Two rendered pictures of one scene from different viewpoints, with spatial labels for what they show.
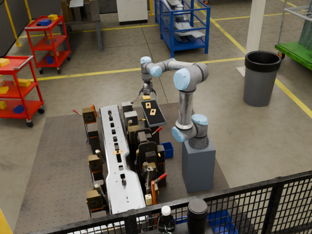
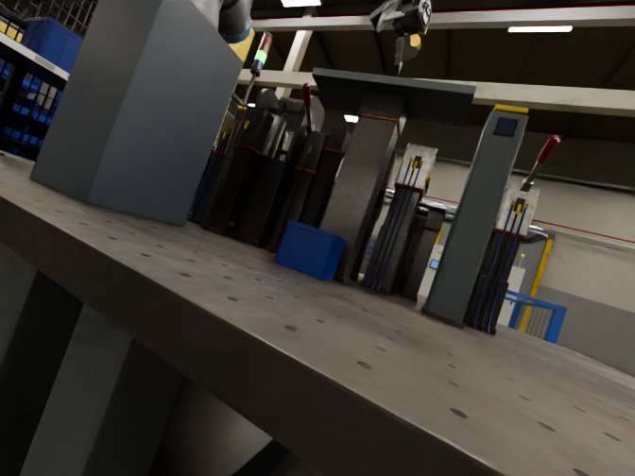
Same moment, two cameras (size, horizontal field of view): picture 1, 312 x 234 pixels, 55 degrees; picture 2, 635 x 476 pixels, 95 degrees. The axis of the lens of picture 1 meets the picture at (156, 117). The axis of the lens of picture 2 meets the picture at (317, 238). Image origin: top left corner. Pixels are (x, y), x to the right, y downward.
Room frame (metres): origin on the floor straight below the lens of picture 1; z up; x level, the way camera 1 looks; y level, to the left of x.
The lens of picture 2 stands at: (2.38, -0.59, 0.75)
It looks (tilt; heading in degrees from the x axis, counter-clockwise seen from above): 2 degrees up; 121
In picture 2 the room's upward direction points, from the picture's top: 19 degrees clockwise
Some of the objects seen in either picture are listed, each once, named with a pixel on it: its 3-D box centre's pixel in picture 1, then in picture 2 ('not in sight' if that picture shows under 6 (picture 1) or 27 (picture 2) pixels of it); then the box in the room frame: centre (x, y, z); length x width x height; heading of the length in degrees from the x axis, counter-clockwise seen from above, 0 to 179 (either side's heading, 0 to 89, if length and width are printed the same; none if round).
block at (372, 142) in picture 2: (153, 134); (357, 187); (2.06, 0.02, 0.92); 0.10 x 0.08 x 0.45; 12
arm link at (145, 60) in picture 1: (146, 65); not in sight; (2.01, 0.05, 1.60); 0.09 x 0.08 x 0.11; 32
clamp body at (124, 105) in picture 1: (129, 119); (498, 259); (2.38, 0.25, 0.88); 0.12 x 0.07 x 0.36; 102
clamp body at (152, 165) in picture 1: (152, 185); (217, 174); (1.52, 0.05, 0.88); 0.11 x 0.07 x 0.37; 102
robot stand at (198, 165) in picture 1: (197, 163); (146, 114); (1.70, -0.30, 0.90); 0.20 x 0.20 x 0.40; 7
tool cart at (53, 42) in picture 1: (49, 44); not in sight; (5.70, 1.99, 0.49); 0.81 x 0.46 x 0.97; 175
